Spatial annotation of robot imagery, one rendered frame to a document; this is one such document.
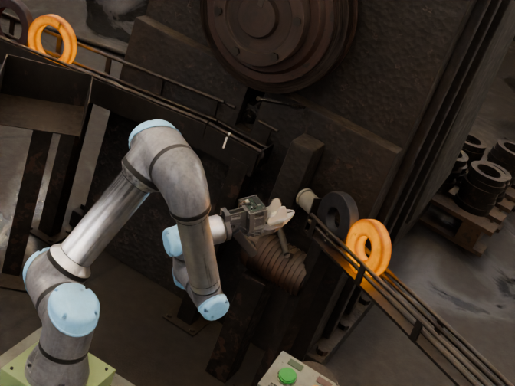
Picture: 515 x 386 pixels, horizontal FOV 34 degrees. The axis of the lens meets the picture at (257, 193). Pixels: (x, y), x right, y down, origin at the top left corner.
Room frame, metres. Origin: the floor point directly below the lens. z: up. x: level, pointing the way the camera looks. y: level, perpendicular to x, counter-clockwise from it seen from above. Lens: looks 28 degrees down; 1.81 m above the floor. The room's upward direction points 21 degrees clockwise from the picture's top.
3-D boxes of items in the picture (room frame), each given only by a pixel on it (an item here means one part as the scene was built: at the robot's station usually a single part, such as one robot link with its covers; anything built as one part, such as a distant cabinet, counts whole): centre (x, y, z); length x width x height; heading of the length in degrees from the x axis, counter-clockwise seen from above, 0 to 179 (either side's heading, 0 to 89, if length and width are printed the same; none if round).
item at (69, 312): (1.54, 0.30, 0.52); 0.13 x 0.12 x 0.14; 40
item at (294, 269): (2.17, -0.13, 0.27); 0.22 x 0.13 x 0.53; 72
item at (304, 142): (2.35, -0.09, 0.68); 0.11 x 0.08 x 0.24; 162
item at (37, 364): (1.54, 0.30, 0.40); 0.15 x 0.15 x 0.10
